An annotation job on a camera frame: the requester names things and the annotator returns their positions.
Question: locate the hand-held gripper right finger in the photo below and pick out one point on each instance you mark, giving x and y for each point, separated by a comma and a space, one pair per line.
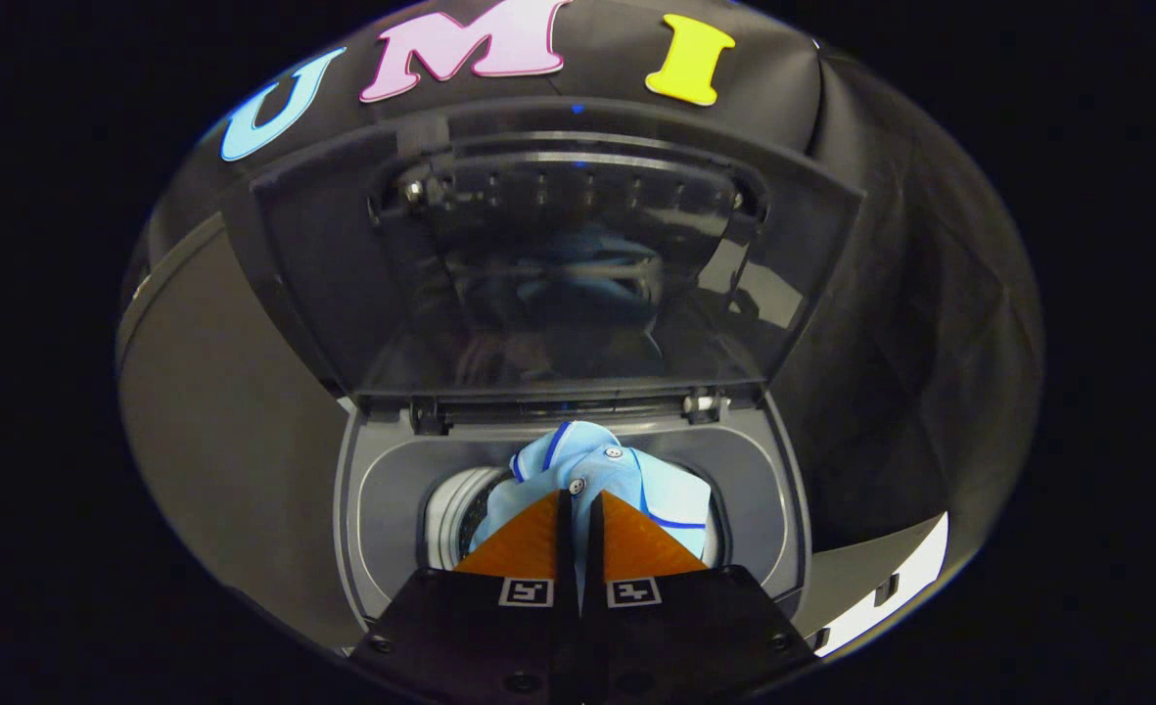
594, 558

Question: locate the light blue polo shirt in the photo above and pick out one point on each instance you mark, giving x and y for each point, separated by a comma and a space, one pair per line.
597, 470

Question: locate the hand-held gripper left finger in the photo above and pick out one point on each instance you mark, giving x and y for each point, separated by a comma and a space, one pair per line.
564, 558

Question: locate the dark washing machine lid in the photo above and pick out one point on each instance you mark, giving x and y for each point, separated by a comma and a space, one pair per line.
558, 274

